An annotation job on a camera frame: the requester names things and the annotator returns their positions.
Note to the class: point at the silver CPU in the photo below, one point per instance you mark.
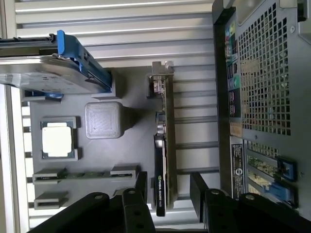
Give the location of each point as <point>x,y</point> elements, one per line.
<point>57,142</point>

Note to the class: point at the green RAM stick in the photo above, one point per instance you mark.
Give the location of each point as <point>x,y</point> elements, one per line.
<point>87,174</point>

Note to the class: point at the black grey PC case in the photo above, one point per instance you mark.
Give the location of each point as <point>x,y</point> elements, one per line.
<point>264,72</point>

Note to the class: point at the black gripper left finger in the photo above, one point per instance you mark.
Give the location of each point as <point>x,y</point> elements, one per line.
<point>136,213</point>

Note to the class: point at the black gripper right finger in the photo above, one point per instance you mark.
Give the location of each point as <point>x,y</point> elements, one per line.
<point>218,213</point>

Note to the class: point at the blue slot latch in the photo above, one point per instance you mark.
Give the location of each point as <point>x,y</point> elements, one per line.
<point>288,168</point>
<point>281,194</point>

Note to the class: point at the hard disk in blue carrier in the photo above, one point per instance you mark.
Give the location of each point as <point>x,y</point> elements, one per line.
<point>48,72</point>

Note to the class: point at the grey parts rack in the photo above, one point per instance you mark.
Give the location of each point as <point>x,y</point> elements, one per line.
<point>102,155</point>

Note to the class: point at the green GPU black shroud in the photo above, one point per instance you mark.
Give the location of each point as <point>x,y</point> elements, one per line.
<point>160,184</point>

